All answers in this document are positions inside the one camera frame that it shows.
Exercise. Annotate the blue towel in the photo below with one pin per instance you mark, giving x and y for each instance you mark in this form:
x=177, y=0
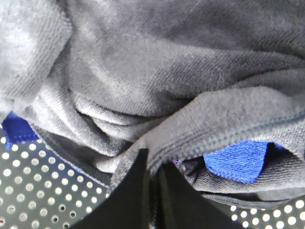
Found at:
x=242, y=161

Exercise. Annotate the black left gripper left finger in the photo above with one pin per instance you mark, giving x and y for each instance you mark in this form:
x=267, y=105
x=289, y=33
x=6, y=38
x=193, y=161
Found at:
x=127, y=207

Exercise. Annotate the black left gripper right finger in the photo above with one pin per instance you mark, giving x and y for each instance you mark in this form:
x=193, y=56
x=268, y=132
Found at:
x=181, y=207

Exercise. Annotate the dark grey towel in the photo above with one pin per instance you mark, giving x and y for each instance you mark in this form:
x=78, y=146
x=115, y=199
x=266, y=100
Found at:
x=99, y=80

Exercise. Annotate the grey perforated plastic basket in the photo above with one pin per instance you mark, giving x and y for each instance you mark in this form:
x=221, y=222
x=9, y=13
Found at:
x=39, y=190

